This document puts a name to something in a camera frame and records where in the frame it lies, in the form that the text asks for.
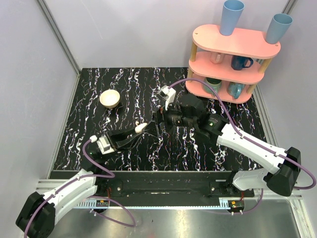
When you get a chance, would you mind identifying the dark blue ceramic mug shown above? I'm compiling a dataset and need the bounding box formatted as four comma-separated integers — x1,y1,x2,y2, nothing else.
231,56,254,71

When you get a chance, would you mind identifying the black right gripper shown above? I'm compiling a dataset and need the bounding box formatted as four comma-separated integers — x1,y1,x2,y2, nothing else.
142,97,197,137

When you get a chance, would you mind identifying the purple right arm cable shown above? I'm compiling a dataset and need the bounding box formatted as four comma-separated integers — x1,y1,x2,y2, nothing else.
168,78,310,215

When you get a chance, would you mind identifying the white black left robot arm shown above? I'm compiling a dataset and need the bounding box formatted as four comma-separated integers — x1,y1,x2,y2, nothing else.
15,123,147,238

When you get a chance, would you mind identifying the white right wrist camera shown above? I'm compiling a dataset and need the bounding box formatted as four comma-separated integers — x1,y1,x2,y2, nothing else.
158,85,176,111

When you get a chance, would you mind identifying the teal ceramic mug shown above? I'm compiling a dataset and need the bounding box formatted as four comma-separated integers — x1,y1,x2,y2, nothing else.
203,77,222,96

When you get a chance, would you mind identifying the aluminium frame rail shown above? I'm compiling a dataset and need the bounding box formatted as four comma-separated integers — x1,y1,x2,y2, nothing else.
36,0,81,75

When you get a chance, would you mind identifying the pink ceramic mug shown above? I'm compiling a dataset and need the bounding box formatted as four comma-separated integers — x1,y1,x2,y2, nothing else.
210,52,225,64

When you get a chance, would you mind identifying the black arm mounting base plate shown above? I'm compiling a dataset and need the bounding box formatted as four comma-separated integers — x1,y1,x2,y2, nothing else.
96,171,255,198

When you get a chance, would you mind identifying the light blue plastic cup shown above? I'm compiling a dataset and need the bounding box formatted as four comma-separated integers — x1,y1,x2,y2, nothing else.
219,0,245,36
265,13,293,44

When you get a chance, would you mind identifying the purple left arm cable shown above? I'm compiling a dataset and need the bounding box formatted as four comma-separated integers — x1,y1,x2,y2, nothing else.
23,135,137,238

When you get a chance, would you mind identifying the pink three-tier wooden shelf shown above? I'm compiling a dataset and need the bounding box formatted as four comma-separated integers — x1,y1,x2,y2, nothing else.
187,24,281,104

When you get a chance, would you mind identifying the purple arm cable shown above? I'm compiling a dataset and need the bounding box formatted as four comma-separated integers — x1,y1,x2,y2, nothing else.
168,78,310,215
23,135,137,238

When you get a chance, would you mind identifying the light blue ceramic mug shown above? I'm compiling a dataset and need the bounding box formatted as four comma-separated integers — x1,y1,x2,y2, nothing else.
227,82,245,99

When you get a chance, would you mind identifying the white earbud case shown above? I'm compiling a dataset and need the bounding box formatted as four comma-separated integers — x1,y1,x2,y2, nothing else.
135,123,148,133

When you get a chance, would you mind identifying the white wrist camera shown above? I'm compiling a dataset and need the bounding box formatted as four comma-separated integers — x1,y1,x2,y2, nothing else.
97,136,115,155
158,85,176,111

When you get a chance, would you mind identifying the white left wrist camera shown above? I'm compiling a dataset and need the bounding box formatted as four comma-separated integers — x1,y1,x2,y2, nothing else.
97,136,115,155

